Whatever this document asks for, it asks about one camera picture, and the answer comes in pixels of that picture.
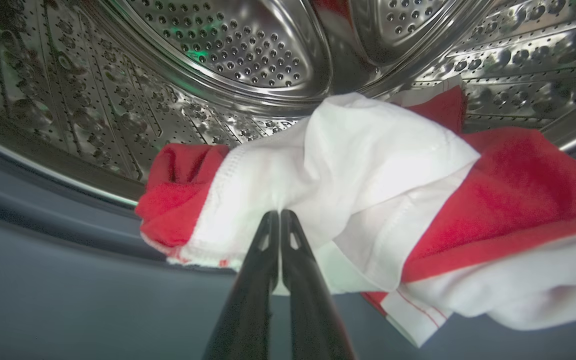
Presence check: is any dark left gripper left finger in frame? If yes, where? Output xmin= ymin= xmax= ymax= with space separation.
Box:
xmin=202 ymin=210 xmax=281 ymax=360

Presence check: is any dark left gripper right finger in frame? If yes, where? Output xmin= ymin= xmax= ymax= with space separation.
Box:
xmin=280 ymin=210 xmax=356 ymax=360

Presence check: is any red and white garment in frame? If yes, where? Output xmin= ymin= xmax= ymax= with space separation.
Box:
xmin=134 ymin=75 xmax=576 ymax=349

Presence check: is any grey rubber door gasket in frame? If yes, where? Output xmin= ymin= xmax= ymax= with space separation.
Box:
xmin=0 ymin=95 xmax=576 ymax=360

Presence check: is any stainless steel washer drum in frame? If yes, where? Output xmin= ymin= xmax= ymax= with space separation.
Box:
xmin=0 ymin=0 xmax=576 ymax=206

